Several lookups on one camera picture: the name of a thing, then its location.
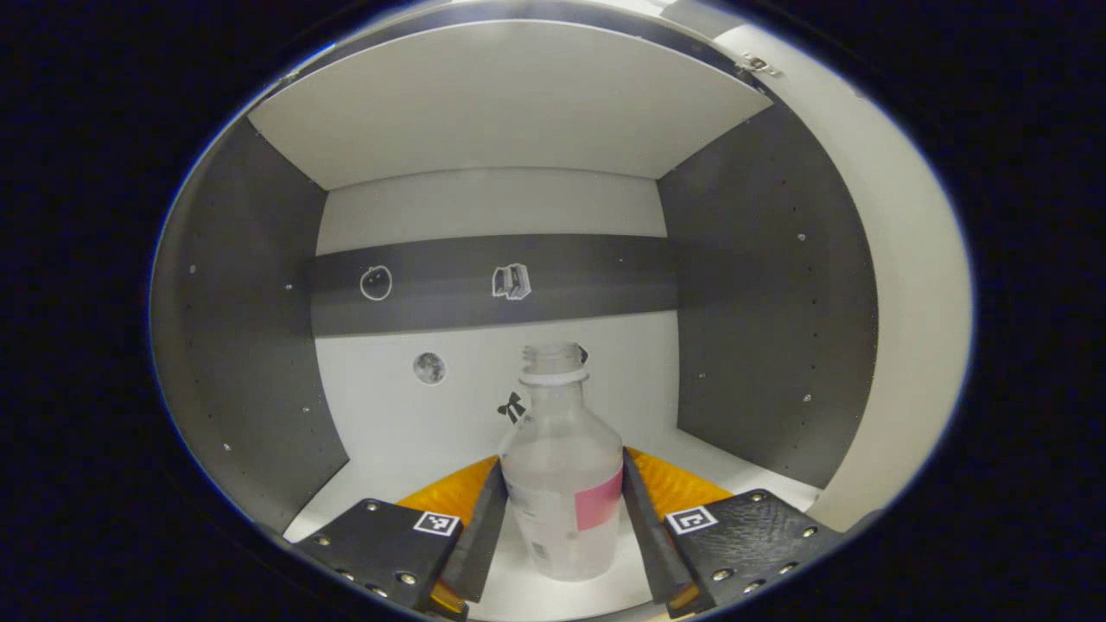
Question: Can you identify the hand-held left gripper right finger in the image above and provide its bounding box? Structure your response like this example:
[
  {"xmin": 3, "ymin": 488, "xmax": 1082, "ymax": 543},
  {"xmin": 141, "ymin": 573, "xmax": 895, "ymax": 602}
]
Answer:
[{"xmin": 622, "ymin": 447, "xmax": 843, "ymax": 619}]

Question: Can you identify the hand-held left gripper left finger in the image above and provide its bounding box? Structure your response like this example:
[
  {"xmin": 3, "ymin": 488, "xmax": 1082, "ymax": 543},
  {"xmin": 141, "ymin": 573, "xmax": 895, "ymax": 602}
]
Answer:
[{"xmin": 289, "ymin": 455, "xmax": 509, "ymax": 619}]

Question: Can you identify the clear plastic bottle pink label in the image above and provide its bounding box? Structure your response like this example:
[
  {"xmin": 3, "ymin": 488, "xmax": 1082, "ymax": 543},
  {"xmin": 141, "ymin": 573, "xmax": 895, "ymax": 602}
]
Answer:
[{"xmin": 499, "ymin": 342, "xmax": 625, "ymax": 582}]

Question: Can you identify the grey cabinet with shelves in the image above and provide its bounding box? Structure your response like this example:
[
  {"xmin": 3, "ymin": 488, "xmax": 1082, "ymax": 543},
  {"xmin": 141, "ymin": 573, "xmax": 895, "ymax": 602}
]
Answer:
[{"xmin": 151, "ymin": 4, "xmax": 878, "ymax": 610}]

